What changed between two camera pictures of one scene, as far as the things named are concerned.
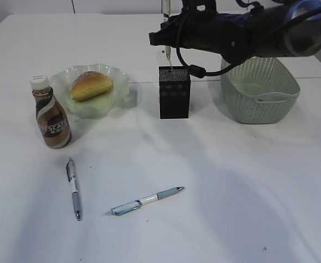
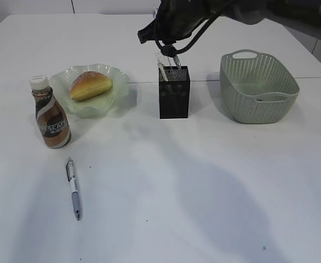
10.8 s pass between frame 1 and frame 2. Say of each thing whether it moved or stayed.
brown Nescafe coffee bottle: stayed
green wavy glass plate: stayed
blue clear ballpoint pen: moved
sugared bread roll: stayed
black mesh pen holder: stayed
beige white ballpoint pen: moved
